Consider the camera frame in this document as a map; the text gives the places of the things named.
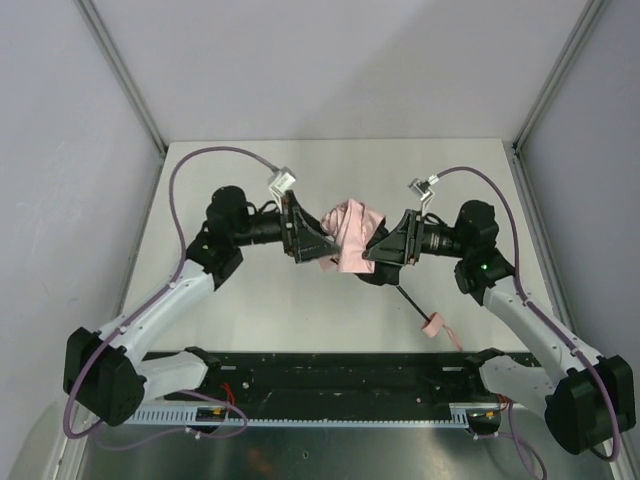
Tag pink and black folding umbrella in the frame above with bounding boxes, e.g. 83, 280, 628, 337
318, 199, 463, 352

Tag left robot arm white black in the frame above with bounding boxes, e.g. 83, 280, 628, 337
63, 186, 340, 427

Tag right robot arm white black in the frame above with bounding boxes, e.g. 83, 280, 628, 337
363, 200, 636, 455

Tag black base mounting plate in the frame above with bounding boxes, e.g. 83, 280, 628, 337
163, 349, 521, 434

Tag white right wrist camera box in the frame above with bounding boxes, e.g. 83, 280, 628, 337
408, 175, 439, 217

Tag right aluminium corner post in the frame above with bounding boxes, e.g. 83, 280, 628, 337
512, 0, 609, 156

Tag aluminium corner post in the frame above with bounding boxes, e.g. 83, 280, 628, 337
74, 0, 169, 161
512, 0, 609, 156

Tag grey slotted cable duct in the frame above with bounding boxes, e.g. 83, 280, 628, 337
125, 402, 469, 429

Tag left aluminium corner post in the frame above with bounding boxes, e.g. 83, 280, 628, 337
74, 0, 169, 161

